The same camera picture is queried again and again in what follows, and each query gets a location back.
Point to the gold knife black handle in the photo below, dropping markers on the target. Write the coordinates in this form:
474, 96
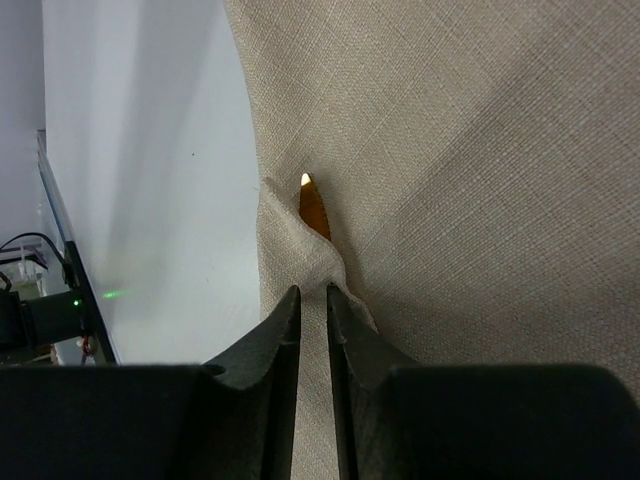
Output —
311, 207

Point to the beige cloth napkin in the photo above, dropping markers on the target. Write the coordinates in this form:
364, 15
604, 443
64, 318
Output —
478, 162

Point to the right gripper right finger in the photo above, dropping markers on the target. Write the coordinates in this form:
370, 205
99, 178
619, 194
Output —
398, 419

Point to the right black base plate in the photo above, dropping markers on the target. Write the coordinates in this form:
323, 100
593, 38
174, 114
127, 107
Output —
32, 324

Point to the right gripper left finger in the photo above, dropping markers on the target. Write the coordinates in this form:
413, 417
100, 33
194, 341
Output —
230, 418

